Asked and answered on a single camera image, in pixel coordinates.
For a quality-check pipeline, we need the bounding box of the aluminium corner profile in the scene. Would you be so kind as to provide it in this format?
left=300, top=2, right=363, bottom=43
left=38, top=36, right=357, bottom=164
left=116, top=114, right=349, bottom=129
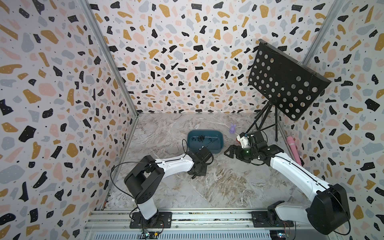
left=302, top=0, right=345, bottom=66
left=78, top=0, right=138, bottom=119

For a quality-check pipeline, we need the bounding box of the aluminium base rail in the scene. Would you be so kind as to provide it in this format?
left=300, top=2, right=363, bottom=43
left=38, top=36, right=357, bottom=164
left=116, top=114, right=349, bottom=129
left=82, top=209, right=340, bottom=240

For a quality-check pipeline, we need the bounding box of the pink cylindrical bottle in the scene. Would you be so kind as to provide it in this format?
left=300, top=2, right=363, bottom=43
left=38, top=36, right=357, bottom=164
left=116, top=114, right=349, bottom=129
left=287, top=136, right=302, bottom=166

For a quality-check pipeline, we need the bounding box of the purple rabbit figurine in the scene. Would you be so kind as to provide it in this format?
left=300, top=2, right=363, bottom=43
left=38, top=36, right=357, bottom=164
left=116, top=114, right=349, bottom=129
left=229, top=124, right=236, bottom=134

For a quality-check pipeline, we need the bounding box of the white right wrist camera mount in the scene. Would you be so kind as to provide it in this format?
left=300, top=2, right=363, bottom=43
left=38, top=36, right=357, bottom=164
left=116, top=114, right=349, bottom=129
left=237, top=133, right=250, bottom=149

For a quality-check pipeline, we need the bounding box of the teal plastic storage box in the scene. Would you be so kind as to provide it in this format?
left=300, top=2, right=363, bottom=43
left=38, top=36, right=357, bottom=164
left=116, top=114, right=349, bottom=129
left=187, top=129, right=224, bottom=154

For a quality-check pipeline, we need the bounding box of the aluminium corner profile right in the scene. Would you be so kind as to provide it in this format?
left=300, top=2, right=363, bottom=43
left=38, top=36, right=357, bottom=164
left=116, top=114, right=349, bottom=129
left=302, top=0, right=345, bottom=66

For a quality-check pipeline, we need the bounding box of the black music stand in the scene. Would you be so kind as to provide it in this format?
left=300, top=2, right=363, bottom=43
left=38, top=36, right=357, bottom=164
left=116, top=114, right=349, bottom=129
left=247, top=40, right=331, bottom=132

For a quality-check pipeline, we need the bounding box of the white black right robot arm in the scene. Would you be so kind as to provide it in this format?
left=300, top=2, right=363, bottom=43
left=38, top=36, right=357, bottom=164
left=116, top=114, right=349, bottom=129
left=224, top=132, right=351, bottom=235

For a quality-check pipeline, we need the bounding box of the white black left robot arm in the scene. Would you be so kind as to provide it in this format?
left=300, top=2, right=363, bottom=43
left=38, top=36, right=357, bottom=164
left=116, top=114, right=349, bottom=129
left=124, top=147, right=214, bottom=229

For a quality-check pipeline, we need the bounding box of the aluminium corner profile left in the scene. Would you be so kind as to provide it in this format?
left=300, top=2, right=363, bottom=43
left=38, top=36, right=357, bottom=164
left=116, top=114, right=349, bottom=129
left=78, top=0, right=138, bottom=119

